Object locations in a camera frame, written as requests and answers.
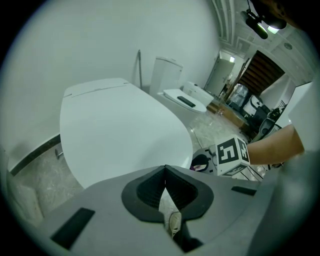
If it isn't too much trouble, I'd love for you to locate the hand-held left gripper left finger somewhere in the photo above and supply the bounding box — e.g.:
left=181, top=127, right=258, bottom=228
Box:
left=24, top=164, right=185, bottom=256

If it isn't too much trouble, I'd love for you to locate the black office chair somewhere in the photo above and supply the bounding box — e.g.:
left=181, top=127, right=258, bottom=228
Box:
left=258, top=107, right=284, bottom=138

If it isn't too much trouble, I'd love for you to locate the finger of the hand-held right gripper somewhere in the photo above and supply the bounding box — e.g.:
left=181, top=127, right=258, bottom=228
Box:
left=193, top=154, right=212, bottom=172

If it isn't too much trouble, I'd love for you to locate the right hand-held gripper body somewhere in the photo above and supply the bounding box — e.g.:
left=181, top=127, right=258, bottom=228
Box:
left=195, top=134, right=251, bottom=177

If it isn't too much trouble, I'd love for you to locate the person's right forearm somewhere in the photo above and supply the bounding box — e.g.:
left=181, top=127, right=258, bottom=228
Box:
left=246, top=123, right=306, bottom=166

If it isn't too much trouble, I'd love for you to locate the small white toilet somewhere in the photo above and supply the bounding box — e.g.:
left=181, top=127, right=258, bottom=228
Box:
left=180, top=80, right=215, bottom=108

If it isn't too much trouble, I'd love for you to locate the white door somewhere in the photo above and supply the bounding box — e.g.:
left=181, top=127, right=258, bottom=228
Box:
left=203, top=50, right=236, bottom=94

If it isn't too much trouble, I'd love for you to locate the black remote control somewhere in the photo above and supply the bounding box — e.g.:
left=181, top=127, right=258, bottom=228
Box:
left=176, top=95, right=197, bottom=108

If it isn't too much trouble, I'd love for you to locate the black and white box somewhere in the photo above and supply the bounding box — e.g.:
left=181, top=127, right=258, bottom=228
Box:
left=243, top=94, right=264, bottom=119

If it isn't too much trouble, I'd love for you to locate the wooden platform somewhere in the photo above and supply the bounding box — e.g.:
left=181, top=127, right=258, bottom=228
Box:
left=206, top=98, right=251, bottom=131

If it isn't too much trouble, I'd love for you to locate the dark brown slatted panel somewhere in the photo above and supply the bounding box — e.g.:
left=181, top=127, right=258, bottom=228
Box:
left=236, top=49, right=286, bottom=98

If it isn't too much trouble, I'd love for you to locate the person's beige shoe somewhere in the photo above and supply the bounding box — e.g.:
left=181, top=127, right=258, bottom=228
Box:
left=168, top=211, right=183, bottom=239

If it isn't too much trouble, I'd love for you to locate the white toilet with tank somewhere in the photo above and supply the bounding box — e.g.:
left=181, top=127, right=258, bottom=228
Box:
left=149, top=56, right=208, bottom=127

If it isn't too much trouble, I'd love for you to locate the large white toilet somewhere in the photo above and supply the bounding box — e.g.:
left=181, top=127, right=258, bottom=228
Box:
left=59, top=77, right=194, bottom=190

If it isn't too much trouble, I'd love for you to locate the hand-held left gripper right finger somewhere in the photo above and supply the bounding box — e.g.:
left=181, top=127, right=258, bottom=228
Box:
left=164, top=164, right=261, bottom=253

